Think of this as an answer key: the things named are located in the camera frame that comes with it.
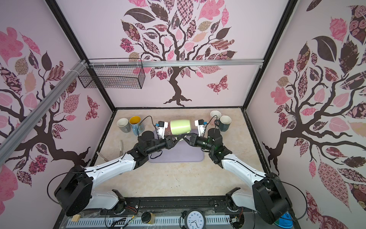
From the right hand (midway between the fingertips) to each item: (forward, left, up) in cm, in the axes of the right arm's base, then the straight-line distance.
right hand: (181, 136), depth 74 cm
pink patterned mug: (+28, -25, -16) cm, 41 cm away
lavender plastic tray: (+2, +1, -22) cm, 22 cm away
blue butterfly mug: (+19, +32, -15) cm, 40 cm away
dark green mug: (+19, -29, -14) cm, 37 cm away
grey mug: (+20, +41, -14) cm, 48 cm away
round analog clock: (-35, -6, -22) cm, 42 cm away
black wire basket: (+45, +45, +11) cm, 65 cm away
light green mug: (+2, 0, +5) cm, 5 cm away
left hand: (-1, 0, -3) cm, 3 cm away
